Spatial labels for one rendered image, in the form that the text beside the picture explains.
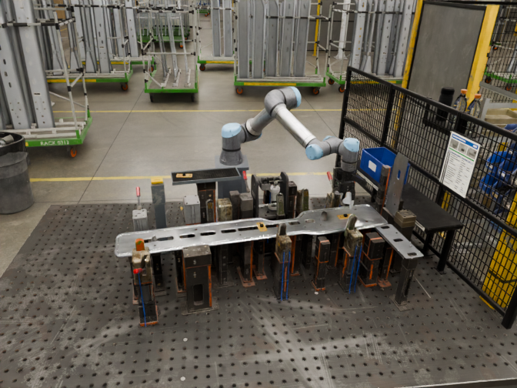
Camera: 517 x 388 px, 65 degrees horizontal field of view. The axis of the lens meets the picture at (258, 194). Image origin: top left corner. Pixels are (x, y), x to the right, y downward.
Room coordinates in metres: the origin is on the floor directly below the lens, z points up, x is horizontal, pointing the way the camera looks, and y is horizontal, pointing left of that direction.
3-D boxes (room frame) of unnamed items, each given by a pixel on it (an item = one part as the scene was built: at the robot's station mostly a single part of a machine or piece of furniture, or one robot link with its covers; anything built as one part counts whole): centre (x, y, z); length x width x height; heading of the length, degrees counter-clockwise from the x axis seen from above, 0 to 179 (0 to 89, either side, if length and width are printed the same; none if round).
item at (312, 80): (8.99, -0.34, 0.88); 1.91 x 1.00 x 1.76; 94
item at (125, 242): (1.75, 0.00, 1.00); 1.38 x 0.22 x 0.02; 106
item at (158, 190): (1.95, 0.54, 0.92); 0.08 x 0.08 x 0.44; 16
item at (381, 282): (1.74, -0.67, 0.84); 0.11 x 0.06 x 0.29; 16
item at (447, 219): (2.20, -0.83, 1.02); 0.90 x 0.22 x 0.03; 16
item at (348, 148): (1.89, -0.44, 1.38); 0.09 x 0.08 x 0.11; 42
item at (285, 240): (1.61, -0.13, 0.87); 0.12 x 0.09 x 0.35; 16
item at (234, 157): (2.37, 0.18, 1.15); 0.15 x 0.15 x 0.10
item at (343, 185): (1.88, -0.44, 1.22); 0.09 x 0.08 x 0.12; 106
